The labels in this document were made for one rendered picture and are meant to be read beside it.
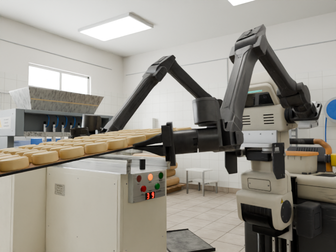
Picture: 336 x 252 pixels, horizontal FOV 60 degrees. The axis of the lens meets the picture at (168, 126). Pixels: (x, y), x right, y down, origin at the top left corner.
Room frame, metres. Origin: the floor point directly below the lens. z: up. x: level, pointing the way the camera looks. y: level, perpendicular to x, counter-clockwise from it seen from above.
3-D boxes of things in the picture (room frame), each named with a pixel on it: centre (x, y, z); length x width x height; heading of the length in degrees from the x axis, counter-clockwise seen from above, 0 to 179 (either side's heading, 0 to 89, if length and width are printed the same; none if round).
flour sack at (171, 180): (5.63, 0.11, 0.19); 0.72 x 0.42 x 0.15; 150
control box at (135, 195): (1.48, 0.10, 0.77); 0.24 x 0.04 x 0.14; 140
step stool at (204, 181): (5.43, -0.62, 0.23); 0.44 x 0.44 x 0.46; 48
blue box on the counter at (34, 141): (4.92, 2.05, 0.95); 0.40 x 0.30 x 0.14; 148
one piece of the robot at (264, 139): (1.39, -0.41, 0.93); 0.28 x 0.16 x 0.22; 42
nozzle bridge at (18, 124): (2.04, 0.77, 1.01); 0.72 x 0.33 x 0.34; 140
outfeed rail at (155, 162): (2.23, 0.76, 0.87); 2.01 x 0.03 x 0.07; 50
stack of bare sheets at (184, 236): (2.87, -0.14, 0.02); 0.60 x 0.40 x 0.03; 20
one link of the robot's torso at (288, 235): (1.43, -0.55, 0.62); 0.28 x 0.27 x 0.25; 42
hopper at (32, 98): (2.04, 0.77, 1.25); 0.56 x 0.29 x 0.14; 140
